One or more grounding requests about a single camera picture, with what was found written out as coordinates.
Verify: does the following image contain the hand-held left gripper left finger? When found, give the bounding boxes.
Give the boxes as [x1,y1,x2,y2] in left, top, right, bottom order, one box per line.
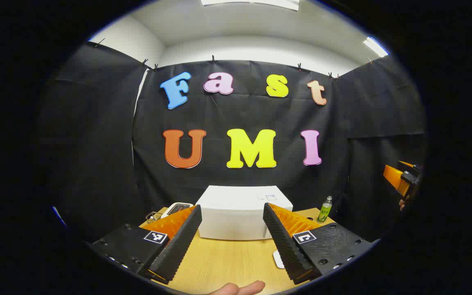
[91,205,203,284]

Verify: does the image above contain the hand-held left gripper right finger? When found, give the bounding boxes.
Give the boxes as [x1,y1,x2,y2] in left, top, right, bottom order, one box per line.
[263,202,374,285]

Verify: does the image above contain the white microwave oven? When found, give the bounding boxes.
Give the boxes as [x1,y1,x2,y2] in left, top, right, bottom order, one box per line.
[195,185,294,241]

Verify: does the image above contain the white toaster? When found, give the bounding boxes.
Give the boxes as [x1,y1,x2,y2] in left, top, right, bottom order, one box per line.
[161,202,194,219]

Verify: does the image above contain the green drink bottle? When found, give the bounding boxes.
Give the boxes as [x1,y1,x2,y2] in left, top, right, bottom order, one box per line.
[317,196,333,223]

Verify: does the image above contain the black backdrop cloth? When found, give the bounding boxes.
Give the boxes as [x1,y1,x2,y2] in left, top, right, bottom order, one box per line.
[37,41,427,242]

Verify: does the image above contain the small ceiling light panel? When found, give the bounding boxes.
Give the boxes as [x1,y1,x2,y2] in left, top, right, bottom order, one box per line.
[362,37,389,58]

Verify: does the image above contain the large ceiling light panel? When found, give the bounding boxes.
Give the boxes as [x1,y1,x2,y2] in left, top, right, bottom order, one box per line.
[200,0,300,11]

